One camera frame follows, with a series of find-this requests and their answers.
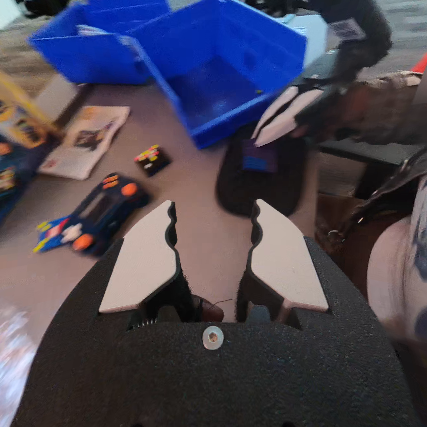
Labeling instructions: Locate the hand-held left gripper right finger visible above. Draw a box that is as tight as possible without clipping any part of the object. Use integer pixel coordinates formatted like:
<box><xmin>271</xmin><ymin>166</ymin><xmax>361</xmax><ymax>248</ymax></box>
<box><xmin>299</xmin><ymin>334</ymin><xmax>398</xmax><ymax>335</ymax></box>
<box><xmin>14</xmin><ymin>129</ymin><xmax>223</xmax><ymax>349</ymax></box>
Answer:
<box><xmin>246</xmin><ymin>199</ymin><xmax>330</xmax><ymax>312</ymax></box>

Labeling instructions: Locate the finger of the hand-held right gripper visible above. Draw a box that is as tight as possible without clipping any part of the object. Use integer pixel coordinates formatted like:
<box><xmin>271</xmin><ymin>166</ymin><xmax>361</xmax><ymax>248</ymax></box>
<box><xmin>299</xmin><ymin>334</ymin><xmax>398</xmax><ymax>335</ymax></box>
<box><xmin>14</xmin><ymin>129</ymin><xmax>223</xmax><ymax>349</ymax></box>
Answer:
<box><xmin>254</xmin><ymin>89</ymin><xmax>326</xmax><ymax>148</ymax></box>
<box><xmin>251</xmin><ymin>86</ymin><xmax>300</xmax><ymax>139</ymax></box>

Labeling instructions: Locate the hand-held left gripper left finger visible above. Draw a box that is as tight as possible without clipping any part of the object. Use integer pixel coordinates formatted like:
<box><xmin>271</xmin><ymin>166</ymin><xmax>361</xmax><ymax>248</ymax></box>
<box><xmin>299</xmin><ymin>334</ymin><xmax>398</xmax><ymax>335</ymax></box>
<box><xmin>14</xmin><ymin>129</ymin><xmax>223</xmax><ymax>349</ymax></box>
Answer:
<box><xmin>99</xmin><ymin>200</ymin><xmax>183</xmax><ymax>313</ymax></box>

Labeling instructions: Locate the large purple brick plate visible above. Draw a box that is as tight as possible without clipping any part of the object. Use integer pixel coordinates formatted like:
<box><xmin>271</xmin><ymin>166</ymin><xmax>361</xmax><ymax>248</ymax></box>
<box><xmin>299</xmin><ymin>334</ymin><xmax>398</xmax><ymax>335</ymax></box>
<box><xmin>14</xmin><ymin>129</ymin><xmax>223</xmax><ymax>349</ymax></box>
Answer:
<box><xmin>241</xmin><ymin>138</ymin><xmax>278</xmax><ymax>173</ymax></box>

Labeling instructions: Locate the blue brick plate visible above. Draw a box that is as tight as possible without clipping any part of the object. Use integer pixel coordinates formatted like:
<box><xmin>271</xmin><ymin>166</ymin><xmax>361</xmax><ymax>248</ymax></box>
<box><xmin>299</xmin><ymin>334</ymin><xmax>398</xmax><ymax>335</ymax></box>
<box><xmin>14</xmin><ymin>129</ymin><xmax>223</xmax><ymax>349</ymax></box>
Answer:
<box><xmin>243</xmin><ymin>154</ymin><xmax>268</xmax><ymax>172</ymax></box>

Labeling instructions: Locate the person's right hand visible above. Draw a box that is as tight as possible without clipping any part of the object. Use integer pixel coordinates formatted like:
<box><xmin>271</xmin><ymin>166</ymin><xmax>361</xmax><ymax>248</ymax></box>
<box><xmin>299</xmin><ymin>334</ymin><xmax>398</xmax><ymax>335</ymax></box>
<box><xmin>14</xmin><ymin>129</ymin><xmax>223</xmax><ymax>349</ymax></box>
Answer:
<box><xmin>298</xmin><ymin>83</ymin><xmax>375</xmax><ymax>141</ymax></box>

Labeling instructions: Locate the blue plastic bin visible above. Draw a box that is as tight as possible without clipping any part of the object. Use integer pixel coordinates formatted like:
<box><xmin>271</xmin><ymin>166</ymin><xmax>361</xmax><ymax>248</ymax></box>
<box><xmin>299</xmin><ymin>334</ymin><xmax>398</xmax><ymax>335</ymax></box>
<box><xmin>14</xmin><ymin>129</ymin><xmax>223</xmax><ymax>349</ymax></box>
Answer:
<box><xmin>128</xmin><ymin>0</ymin><xmax>308</xmax><ymax>149</ymax></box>
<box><xmin>28</xmin><ymin>0</ymin><xmax>172</xmax><ymax>85</ymax></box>

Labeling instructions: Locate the blue brick game console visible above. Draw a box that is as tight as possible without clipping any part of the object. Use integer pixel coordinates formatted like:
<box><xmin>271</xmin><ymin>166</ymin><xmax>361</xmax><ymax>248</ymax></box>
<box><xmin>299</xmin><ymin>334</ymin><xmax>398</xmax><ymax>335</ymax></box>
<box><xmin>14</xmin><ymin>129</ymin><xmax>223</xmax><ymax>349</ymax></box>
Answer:
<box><xmin>33</xmin><ymin>173</ymin><xmax>149</xmax><ymax>257</ymax></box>

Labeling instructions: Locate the brown leather bag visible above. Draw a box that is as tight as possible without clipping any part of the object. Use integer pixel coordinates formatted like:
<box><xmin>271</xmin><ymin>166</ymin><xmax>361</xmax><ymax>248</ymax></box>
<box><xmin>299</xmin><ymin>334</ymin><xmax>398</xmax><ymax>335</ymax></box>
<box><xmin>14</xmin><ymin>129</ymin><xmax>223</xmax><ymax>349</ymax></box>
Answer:
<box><xmin>315</xmin><ymin>147</ymin><xmax>427</xmax><ymax>264</ymax></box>

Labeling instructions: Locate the black mouse wrist rest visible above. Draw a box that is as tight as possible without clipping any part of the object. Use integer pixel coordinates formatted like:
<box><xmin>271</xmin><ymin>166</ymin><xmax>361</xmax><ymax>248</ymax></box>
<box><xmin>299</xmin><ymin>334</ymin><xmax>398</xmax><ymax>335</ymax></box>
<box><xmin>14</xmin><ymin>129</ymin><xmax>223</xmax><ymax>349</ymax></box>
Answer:
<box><xmin>216</xmin><ymin>125</ymin><xmax>309</xmax><ymax>218</ymax></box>

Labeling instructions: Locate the black plate with coloured studs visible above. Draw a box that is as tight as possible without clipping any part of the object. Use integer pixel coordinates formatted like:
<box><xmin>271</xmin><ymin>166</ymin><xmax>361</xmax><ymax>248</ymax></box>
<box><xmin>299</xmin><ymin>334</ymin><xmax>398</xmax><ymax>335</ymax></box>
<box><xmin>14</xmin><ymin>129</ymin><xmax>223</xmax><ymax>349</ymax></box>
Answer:
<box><xmin>134</xmin><ymin>144</ymin><xmax>172</xmax><ymax>177</ymax></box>

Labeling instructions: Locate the person's printed white shirt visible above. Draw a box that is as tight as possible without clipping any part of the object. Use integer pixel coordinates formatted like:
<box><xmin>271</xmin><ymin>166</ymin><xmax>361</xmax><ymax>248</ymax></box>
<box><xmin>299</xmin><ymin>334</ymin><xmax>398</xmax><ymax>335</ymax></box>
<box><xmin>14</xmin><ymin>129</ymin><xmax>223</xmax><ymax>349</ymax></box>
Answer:
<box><xmin>366</xmin><ymin>177</ymin><xmax>427</xmax><ymax>346</ymax></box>

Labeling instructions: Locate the white instruction booklet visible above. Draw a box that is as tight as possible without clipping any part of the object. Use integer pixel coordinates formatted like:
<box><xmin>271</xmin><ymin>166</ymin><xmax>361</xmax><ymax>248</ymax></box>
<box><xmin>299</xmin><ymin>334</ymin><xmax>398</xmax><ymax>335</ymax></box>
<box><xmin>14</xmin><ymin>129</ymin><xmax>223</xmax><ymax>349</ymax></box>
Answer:
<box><xmin>38</xmin><ymin>105</ymin><xmax>131</xmax><ymax>181</ymax></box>

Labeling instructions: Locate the flat clear plastic bag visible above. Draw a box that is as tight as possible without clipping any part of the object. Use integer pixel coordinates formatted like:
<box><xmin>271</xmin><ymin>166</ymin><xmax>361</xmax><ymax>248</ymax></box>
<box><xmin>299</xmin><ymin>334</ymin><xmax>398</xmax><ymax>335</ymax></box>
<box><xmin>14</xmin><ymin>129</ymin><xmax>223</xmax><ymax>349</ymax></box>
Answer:
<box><xmin>0</xmin><ymin>305</ymin><xmax>37</xmax><ymax>424</ymax></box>

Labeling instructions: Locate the blue and yellow toy box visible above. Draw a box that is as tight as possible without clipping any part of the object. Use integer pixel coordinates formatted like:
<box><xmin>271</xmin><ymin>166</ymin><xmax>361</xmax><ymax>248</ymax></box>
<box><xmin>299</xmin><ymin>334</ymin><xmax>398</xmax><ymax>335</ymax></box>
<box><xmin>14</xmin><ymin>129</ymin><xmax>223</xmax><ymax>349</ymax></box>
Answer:
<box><xmin>0</xmin><ymin>72</ymin><xmax>64</xmax><ymax>227</ymax></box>

